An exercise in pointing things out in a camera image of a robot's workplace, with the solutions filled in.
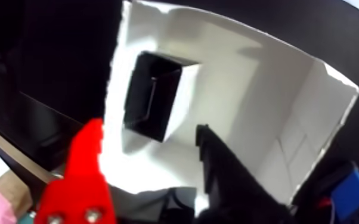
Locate black and white box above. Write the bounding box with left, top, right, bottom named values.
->
left=123, top=51, right=200, bottom=143

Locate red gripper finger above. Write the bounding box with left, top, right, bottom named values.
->
left=33, top=118, right=117, bottom=224

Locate wood edged black table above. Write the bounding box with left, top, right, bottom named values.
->
left=0, top=117, right=64, bottom=224

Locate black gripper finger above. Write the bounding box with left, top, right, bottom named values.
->
left=196, top=124, right=296, bottom=224

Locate white cardboard box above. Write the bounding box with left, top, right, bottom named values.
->
left=99, top=0, right=359, bottom=216

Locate brown paper bag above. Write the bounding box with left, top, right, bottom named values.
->
left=0, top=170, right=33, bottom=217

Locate teal metal tumbler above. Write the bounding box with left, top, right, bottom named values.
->
left=17, top=211, right=38, bottom=224

